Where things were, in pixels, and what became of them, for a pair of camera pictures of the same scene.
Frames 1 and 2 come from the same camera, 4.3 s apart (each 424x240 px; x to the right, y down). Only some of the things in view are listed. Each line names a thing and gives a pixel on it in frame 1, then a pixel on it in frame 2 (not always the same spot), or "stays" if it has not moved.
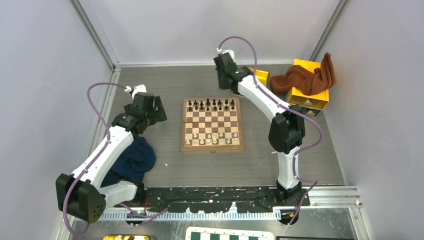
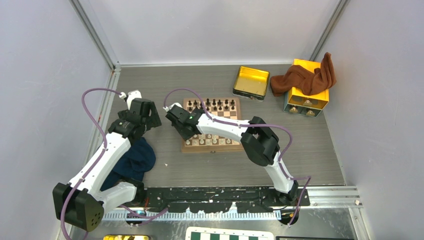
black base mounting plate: [247, 199] stays
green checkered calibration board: [202, 233] stays
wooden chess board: [212, 124] stays
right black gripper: [221, 85] -> [185, 136]
